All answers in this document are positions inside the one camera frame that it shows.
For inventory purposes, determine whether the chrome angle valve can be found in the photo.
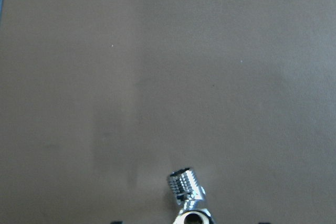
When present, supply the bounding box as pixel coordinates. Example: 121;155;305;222
167;167;216;223

